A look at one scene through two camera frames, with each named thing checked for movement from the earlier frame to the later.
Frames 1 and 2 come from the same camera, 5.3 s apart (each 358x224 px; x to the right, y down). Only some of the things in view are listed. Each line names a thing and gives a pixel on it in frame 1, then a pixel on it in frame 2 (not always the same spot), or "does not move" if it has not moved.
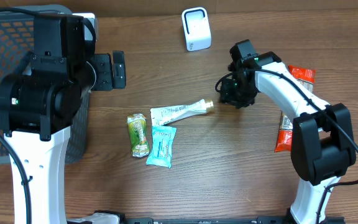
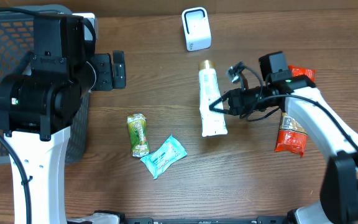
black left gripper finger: (119, 80) does not move
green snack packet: (138, 135) does not move
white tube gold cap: (162, 116) to (213, 123)
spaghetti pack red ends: (306, 76) does not move
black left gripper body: (106, 72) does not move
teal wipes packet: (163, 138) to (162, 159)
